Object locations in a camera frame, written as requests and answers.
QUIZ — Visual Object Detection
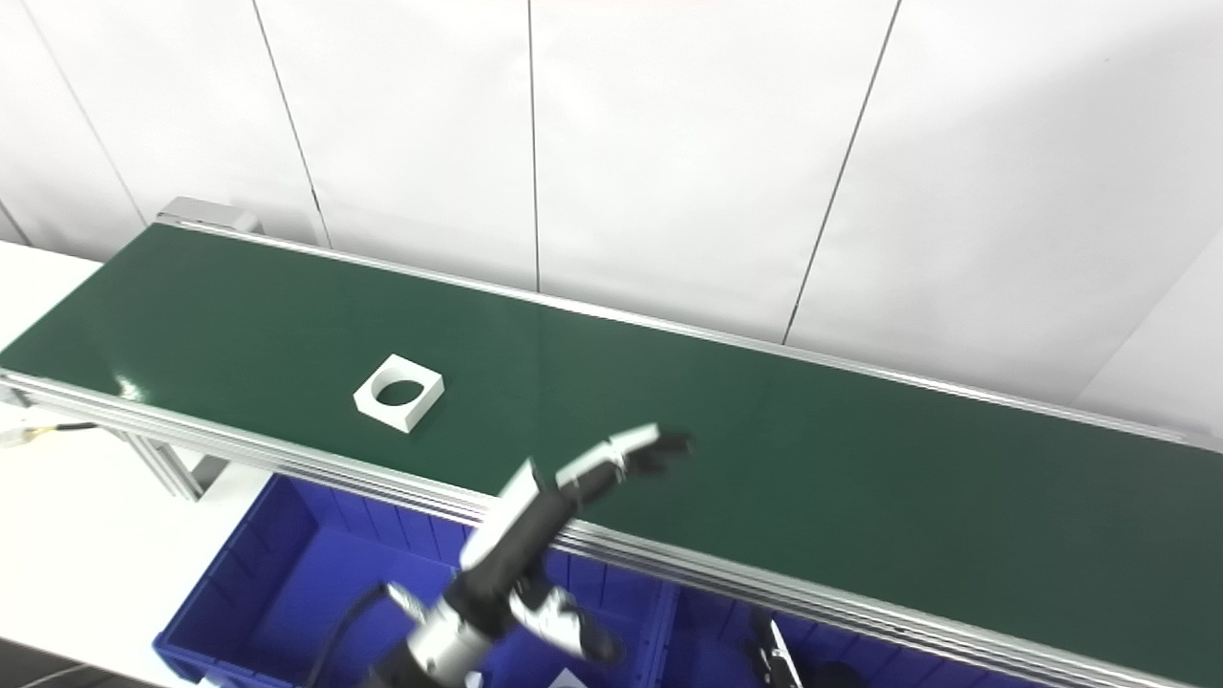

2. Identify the blue bin with white parts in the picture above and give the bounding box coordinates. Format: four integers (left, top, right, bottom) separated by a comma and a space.
153, 472, 681, 688

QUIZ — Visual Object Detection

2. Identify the black table cable yellow connector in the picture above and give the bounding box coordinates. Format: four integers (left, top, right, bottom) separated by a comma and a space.
0, 420, 102, 449

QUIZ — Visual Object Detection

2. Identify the green conveyor belt aluminium frame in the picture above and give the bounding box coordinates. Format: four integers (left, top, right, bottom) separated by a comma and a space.
0, 196, 1223, 688

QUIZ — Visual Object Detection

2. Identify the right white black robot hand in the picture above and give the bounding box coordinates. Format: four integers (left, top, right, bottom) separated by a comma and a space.
745, 612, 804, 688

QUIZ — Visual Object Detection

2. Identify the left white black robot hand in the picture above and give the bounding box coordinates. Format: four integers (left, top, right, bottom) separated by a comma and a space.
459, 423, 696, 667

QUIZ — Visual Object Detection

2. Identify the blue bin with black cylinders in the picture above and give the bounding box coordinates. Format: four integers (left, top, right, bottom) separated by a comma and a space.
657, 581, 1052, 688

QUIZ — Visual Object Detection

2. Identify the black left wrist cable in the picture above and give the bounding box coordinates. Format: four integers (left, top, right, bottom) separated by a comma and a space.
304, 581, 423, 688

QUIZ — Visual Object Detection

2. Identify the aluminium conveyor support leg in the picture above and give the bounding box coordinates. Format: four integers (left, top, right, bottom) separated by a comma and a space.
113, 428, 232, 504

